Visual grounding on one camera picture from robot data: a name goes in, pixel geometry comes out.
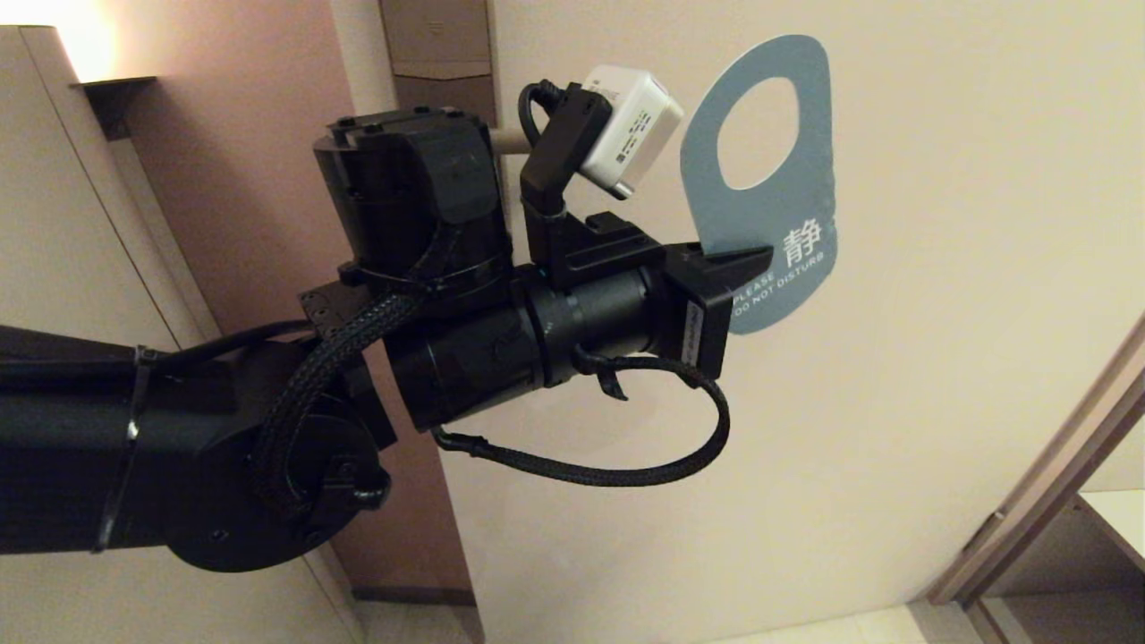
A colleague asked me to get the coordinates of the white door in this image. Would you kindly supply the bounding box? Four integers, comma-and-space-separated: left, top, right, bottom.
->
327, 0, 1145, 644

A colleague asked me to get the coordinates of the thin braided left camera cable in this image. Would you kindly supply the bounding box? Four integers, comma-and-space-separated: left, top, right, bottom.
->
432, 352, 732, 488

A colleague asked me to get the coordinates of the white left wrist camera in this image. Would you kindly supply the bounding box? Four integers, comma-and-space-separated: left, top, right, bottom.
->
577, 64, 686, 201

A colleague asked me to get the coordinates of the brown metal lock plate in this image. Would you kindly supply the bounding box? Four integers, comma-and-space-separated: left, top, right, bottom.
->
377, 0, 498, 126

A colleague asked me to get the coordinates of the white and blue door hanger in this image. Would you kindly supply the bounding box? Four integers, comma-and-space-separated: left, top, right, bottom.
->
679, 34, 841, 336

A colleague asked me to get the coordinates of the thick braided left arm cable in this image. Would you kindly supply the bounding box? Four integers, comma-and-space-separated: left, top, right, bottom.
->
249, 288, 428, 521

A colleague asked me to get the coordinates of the brown door jamb panel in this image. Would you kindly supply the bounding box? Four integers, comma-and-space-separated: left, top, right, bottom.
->
85, 0, 475, 596

